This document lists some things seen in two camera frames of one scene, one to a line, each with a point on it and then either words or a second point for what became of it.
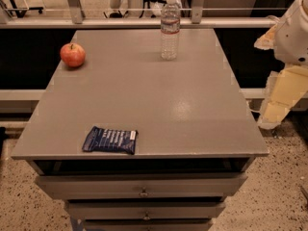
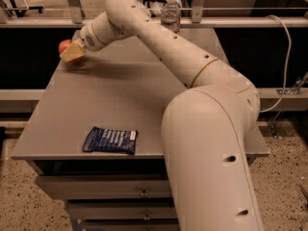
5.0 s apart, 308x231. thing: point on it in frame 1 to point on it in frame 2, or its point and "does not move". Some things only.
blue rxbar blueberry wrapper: [108, 140] does not move
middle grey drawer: [144, 210] does not move
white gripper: [293, 41] to [89, 38]
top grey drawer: [141, 187] does not move
